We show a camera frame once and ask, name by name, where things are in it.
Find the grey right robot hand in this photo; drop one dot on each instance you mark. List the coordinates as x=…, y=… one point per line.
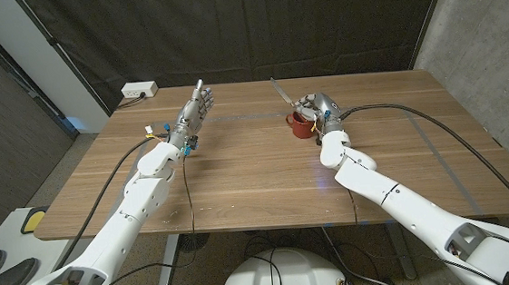
x=322, y=105

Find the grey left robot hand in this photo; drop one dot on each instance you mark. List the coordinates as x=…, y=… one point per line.
x=191, y=115

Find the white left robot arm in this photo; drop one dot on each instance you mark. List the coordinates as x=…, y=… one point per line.
x=111, y=235

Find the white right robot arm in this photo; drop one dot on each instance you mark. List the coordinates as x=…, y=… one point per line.
x=424, y=215

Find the red enamel mug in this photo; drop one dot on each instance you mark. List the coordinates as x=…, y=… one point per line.
x=301, y=129

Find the white power strip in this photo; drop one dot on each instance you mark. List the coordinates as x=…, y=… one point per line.
x=139, y=89

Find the black backdrop curtain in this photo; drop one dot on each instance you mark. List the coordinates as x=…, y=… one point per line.
x=250, y=24

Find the black round floor disc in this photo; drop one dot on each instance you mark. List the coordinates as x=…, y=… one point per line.
x=201, y=241

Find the grey table leg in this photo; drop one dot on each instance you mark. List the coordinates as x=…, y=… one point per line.
x=402, y=258
x=169, y=263

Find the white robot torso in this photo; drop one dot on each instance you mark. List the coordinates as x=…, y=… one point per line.
x=283, y=272

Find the white floor platform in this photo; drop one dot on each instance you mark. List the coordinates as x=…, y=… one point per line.
x=7, y=239

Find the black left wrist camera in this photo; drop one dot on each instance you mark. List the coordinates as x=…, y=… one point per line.
x=192, y=144

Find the black backdrop frame pole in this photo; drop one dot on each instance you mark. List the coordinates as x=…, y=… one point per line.
x=63, y=55
x=426, y=24

